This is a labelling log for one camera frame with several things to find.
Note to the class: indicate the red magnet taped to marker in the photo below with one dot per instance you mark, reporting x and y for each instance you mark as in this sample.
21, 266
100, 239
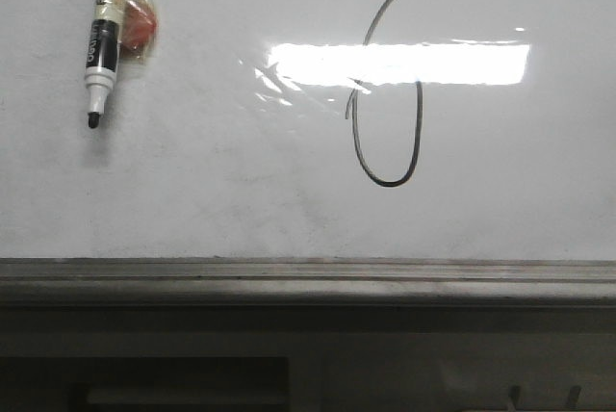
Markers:
139, 30

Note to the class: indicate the black and white whiteboard marker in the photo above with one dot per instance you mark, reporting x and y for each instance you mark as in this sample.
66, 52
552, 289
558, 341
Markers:
103, 55

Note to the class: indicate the white whiteboard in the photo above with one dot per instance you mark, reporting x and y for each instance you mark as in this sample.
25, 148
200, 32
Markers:
438, 129

